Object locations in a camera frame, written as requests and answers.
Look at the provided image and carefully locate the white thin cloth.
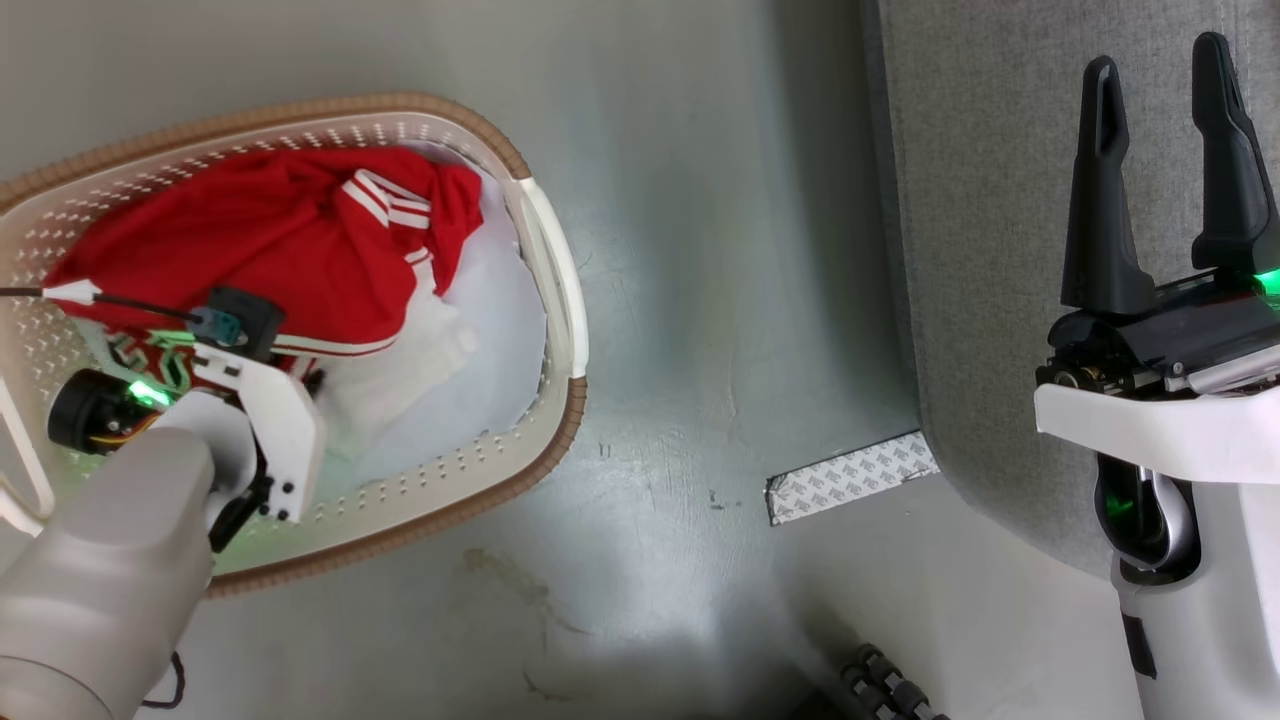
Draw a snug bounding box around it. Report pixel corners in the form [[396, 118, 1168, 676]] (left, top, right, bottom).
[[425, 150, 549, 441]]

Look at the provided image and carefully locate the red garment with white stripes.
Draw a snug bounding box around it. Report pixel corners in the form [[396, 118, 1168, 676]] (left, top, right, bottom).
[[42, 147, 485, 379]]

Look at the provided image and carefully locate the white patterned floor tape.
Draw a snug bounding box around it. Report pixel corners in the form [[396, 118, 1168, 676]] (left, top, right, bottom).
[[765, 430, 941, 527]]

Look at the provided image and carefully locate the cream perforated laundry basket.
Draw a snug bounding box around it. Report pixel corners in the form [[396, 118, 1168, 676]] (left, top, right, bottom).
[[0, 92, 590, 601]]

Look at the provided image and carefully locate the grey felt mat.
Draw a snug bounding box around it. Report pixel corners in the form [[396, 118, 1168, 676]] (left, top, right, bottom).
[[860, 0, 1280, 583]]

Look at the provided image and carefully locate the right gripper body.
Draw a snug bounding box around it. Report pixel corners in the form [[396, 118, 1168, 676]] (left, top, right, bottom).
[[1034, 270, 1280, 487]]

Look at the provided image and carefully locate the thin black cable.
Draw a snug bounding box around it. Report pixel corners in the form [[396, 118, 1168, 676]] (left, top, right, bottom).
[[0, 286, 206, 325]]

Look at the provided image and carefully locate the white basket handle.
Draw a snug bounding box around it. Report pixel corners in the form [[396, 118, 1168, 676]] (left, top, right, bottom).
[[505, 177, 590, 382], [0, 378, 57, 537]]

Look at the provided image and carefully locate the white fluffy garment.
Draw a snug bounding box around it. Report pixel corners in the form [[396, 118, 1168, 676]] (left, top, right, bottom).
[[318, 255, 481, 461]]

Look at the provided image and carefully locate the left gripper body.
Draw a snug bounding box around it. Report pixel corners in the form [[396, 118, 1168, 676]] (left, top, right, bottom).
[[47, 345, 328, 524]]

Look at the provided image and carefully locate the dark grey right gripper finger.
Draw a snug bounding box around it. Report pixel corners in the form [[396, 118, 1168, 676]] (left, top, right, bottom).
[[1060, 55, 1159, 313], [1189, 32, 1280, 273]]

